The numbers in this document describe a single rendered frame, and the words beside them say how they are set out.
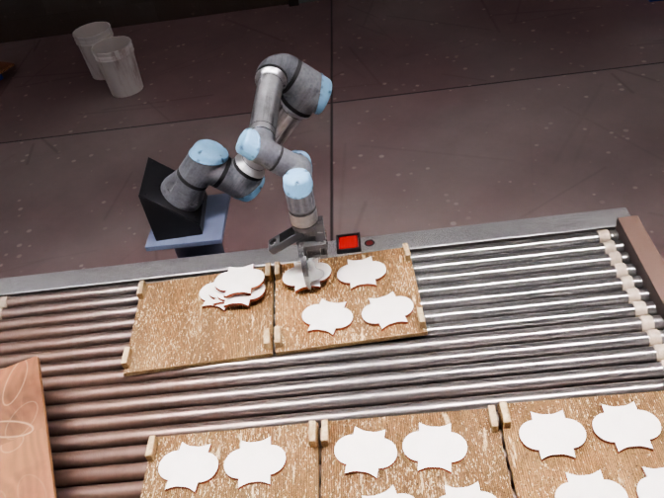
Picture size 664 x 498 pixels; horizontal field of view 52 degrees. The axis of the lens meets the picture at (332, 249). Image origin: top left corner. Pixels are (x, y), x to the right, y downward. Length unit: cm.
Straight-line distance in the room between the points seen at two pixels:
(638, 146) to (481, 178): 91
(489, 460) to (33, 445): 104
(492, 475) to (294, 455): 45
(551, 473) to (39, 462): 113
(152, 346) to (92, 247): 213
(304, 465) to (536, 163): 279
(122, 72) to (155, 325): 362
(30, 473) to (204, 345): 54
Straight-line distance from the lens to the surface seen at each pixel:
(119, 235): 408
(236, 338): 192
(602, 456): 165
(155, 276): 224
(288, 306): 196
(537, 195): 383
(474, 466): 161
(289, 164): 184
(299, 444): 167
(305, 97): 215
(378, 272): 200
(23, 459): 177
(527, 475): 160
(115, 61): 542
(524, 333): 187
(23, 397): 189
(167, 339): 199
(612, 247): 214
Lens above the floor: 231
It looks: 41 degrees down
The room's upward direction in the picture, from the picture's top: 10 degrees counter-clockwise
